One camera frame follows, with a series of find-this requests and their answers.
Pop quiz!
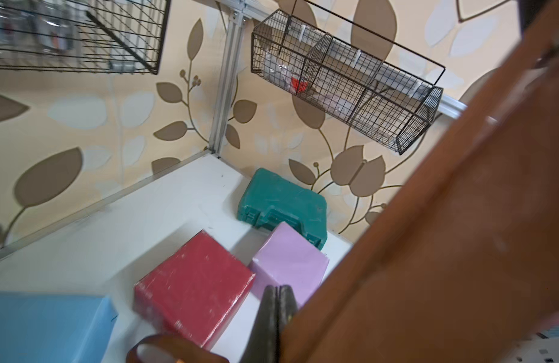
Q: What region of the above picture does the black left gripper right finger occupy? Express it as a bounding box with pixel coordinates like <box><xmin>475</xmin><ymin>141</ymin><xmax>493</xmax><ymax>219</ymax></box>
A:
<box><xmin>278</xmin><ymin>285</ymin><xmax>298</xmax><ymax>331</ymax></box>

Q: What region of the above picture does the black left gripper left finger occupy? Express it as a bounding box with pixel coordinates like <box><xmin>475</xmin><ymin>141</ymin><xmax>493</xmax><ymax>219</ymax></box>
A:
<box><xmin>240</xmin><ymin>285</ymin><xmax>279</xmax><ymax>363</ymax></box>

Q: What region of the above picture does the brown satin ribbon bow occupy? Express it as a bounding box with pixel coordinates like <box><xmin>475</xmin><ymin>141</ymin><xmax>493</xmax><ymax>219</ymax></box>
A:
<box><xmin>124</xmin><ymin>0</ymin><xmax>559</xmax><ymax>363</ymax></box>

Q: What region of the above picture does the dark red gift box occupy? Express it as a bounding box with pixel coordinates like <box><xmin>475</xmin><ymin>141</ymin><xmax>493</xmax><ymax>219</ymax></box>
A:
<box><xmin>134</xmin><ymin>231</ymin><xmax>255</xmax><ymax>350</ymax></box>

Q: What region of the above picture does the blue gift box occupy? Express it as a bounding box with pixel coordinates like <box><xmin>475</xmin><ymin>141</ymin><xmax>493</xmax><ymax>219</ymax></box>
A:
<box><xmin>0</xmin><ymin>291</ymin><xmax>119</xmax><ymax>362</ymax></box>

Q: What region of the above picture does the black wire side basket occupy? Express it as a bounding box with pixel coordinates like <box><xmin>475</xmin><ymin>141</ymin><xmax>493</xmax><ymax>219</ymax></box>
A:
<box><xmin>251</xmin><ymin>1</ymin><xmax>446</xmax><ymax>154</ymax></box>

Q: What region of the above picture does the purple gift box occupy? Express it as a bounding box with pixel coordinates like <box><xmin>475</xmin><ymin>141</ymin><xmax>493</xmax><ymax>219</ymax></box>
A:
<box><xmin>249</xmin><ymin>222</ymin><xmax>329</xmax><ymax>307</ymax></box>

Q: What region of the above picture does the green plastic tool case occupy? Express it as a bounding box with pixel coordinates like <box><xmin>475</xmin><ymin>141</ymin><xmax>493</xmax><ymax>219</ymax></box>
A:
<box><xmin>237</xmin><ymin>168</ymin><xmax>328</xmax><ymax>250</ymax></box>

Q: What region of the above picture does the red item in basket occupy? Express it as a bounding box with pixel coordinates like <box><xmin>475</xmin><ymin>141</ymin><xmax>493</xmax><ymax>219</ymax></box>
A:
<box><xmin>290</xmin><ymin>77</ymin><xmax>309</xmax><ymax>95</ymax></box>

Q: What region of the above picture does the black wire back basket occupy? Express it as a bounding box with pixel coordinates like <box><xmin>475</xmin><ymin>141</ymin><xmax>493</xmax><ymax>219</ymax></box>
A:
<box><xmin>0</xmin><ymin>0</ymin><xmax>172</xmax><ymax>76</ymax></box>

